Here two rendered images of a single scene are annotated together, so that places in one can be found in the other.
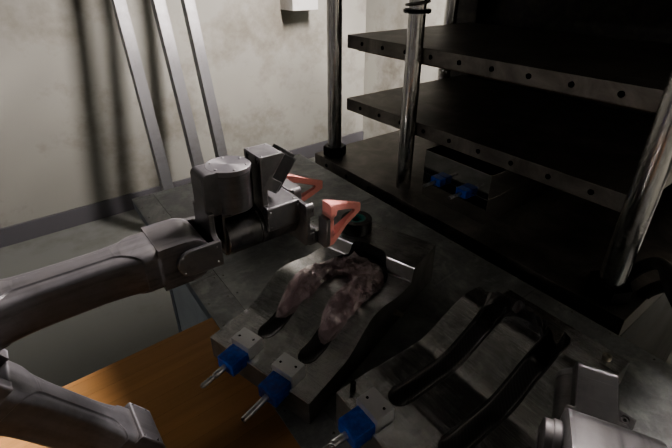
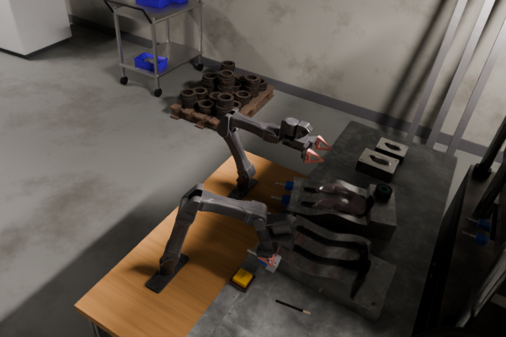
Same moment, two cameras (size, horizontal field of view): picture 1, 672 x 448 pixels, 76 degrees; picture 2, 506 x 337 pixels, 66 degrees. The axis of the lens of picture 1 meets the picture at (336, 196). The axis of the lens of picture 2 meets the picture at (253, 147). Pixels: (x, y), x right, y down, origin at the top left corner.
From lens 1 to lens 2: 129 cm
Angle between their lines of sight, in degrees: 54
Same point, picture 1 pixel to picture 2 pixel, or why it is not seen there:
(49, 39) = (415, 15)
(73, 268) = (251, 121)
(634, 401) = (367, 327)
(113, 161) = (406, 97)
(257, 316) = (312, 184)
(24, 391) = (233, 138)
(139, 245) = (264, 125)
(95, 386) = (264, 163)
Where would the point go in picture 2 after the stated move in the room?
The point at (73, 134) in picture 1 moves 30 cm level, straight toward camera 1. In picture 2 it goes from (394, 71) to (385, 81)
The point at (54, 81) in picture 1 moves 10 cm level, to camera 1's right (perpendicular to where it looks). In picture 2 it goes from (403, 38) to (410, 43)
